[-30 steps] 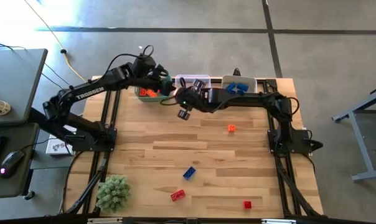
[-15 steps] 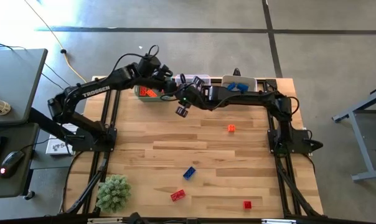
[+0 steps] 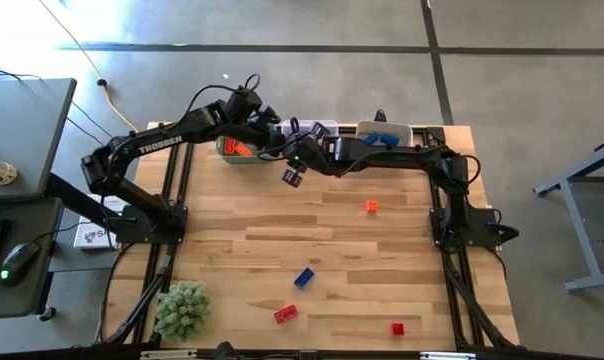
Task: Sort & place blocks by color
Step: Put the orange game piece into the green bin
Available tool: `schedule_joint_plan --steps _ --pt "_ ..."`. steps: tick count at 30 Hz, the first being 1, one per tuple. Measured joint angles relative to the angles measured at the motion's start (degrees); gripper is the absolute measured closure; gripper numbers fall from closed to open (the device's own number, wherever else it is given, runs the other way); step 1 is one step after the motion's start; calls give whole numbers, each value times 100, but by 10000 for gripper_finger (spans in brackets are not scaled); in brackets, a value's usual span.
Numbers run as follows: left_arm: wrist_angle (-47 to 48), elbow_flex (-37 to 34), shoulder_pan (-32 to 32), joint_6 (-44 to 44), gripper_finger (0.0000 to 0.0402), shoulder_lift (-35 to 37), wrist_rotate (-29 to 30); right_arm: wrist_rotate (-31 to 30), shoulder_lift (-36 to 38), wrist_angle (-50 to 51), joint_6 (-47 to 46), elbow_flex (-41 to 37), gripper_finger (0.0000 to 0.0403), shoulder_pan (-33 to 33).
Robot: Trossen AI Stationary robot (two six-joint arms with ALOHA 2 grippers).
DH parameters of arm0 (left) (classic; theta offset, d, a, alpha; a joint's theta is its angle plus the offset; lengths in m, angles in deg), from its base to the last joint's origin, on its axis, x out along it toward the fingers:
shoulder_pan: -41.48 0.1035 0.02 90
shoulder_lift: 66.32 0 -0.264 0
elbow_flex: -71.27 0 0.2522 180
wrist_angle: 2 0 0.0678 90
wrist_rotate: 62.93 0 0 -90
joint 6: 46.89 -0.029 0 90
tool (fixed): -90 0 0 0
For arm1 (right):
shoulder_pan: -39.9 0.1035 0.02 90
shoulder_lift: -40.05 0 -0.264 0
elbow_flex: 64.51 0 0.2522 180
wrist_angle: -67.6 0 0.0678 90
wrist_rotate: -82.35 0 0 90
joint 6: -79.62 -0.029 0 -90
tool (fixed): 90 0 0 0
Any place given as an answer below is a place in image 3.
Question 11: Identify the grey table frame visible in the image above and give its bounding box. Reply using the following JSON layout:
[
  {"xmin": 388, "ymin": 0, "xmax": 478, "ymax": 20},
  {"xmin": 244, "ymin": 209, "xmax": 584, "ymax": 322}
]
[{"xmin": 533, "ymin": 137, "xmax": 604, "ymax": 294}]

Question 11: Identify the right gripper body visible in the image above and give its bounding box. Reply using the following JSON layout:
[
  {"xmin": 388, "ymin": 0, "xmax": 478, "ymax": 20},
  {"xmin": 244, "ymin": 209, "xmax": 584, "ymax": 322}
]
[{"xmin": 280, "ymin": 120, "xmax": 333, "ymax": 189}]

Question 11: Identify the black desk leg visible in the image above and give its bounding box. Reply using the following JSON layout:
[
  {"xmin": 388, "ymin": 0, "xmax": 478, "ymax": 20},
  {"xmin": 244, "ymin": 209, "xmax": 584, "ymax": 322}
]
[{"xmin": 45, "ymin": 172, "xmax": 133, "ymax": 232}]

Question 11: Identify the black computer mouse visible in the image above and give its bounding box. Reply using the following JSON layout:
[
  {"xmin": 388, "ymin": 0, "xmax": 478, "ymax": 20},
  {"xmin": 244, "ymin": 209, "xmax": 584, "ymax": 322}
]
[{"xmin": 0, "ymin": 242, "xmax": 41, "ymax": 287}]

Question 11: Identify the yellow floor cable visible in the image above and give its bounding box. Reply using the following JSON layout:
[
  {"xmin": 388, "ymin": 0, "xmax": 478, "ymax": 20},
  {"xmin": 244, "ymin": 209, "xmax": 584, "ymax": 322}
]
[{"xmin": 36, "ymin": 0, "xmax": 141, "ymax": 134}]

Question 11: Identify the white plastic bin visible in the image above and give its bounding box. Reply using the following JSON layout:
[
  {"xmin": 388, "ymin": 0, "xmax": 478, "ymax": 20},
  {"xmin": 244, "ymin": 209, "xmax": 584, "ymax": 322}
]
[{"xmin": 355, "ymin": 119, "xmax": 414, "ymax": 149}]

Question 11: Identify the silver bracket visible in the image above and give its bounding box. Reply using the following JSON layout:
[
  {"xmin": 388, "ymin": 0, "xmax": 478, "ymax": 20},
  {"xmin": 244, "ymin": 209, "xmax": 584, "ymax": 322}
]
[
  {"xmin": 419, "ymin": 351, "xmax": 478, "ymax": 360},
  {"xmin": 139, "ymin": 349, "xmax": 198, "ymax": 360}
]

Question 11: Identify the green artificial plant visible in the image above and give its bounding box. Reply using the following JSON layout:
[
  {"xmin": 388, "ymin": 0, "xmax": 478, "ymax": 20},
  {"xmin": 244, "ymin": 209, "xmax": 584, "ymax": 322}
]
[{"xmin": 153, "ymin": 279, "xmax": 213, "ymax": 344}]

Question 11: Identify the clear plastic bin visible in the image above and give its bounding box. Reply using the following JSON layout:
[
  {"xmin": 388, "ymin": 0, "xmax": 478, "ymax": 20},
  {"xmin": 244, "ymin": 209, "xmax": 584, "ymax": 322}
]
[{"xmin": 280, "ymin": 118, "xmax": 341, "ymax": 147}]

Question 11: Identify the green plastic bin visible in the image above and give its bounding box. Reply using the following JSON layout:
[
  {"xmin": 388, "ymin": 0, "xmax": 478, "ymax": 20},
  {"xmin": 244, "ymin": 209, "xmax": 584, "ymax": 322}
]
[{"xmin": 214, "ymin": 130, "xmax": 283, "ymax": 166}]

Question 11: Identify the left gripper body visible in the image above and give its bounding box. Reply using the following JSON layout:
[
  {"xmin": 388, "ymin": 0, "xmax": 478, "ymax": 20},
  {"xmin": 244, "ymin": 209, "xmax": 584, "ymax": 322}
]
[{"xmin": 246, "ymin": 104, "xmax": 283, "ymax": 139}]

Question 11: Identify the dark grey desk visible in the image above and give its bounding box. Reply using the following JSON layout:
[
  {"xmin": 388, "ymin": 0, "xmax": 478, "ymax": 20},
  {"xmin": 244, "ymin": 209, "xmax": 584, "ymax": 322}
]
[{"xmin": 0, "ymin": 197, "xmax": 66, "ymax": 321}]

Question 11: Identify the black aluminium rig frame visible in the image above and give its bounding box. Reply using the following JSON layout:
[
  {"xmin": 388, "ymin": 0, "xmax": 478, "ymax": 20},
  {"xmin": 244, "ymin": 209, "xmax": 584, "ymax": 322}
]
[{"xmin": 94, "ymin": 122, "xmax": 521, "ymax": 360}]

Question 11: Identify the long red toy block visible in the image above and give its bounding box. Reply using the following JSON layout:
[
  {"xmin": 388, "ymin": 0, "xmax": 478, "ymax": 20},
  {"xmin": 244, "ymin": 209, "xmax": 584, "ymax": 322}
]
[{"xmin": 273, "ymin": 304, "xmax": 300, "ymax": 325}]

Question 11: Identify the white printed box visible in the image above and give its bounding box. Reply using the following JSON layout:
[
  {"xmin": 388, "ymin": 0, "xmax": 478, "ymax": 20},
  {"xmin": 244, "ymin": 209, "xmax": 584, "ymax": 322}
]
[{"xmin": 73, "ymin": 193, "xmax": 129, "ymax": 250}]

